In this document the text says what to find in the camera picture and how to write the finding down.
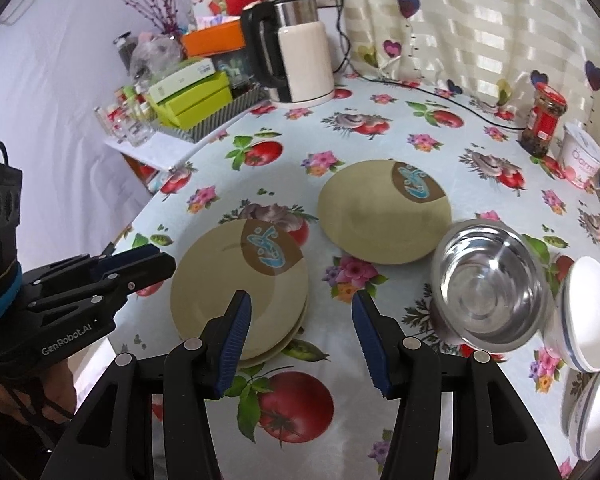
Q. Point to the clear plastic bag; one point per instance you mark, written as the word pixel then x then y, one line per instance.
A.
pixel 155 55

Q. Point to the white plate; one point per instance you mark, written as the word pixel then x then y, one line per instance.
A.
pixel 485 290

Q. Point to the orange box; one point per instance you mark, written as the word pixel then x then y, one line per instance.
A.
pixel 212 40

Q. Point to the cream curtain with heart print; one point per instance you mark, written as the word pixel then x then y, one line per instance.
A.
pixel 480 25

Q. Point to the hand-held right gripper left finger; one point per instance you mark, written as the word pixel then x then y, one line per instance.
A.
pixel 232 345

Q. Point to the tan plate with brown print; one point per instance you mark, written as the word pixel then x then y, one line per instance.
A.
pixel 370 215
pixel 215 280
pixel 260 357

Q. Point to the white plastic tub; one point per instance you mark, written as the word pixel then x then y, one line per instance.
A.
pixel 580 157

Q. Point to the white flat box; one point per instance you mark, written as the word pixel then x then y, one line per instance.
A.
pixel 180 76

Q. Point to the red-lidded glass jar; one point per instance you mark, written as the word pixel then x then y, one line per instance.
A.
pixel 544 122

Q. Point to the white paper sheet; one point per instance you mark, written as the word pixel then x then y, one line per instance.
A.
pixel 150 155

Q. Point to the dark jar with black lid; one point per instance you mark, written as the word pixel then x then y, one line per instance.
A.
pixel 123 50

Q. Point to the person's left hand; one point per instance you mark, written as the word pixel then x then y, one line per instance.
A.
pixel 55 395

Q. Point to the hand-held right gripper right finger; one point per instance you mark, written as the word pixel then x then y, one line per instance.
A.
pixel 372 345

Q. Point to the striped storage tray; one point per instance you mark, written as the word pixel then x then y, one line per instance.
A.
pixel 215 120

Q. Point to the group of small glass bottles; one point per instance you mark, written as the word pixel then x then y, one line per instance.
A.
pixel 125 120

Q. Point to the dark printed box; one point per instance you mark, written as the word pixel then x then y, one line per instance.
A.
pixel 230 66

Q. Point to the lime green box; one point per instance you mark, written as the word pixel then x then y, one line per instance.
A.
pixel 200 105

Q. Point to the floral tomato print tablecloth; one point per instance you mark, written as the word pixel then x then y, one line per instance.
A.
pixel 280 200

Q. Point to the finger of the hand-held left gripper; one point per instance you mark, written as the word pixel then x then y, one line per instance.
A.
pixel 125 257
pixel 145 270

